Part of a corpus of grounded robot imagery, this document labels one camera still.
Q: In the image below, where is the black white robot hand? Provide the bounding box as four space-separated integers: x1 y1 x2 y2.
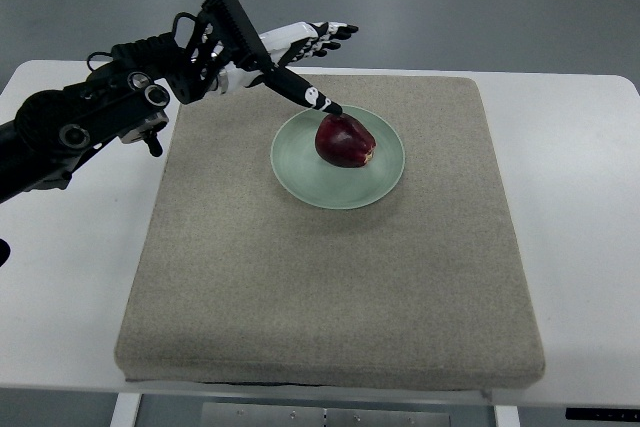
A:
210 22 358 116

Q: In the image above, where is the dark red apple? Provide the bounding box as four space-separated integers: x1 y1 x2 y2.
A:
314 113 376 168

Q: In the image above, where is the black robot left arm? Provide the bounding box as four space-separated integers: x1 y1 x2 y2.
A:
1 0 276 201

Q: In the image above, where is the beige fabric cushion mat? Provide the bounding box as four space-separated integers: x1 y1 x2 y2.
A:
115 75 545 390

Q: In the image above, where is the black desk control panel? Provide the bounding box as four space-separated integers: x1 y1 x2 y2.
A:
565 407 640 423

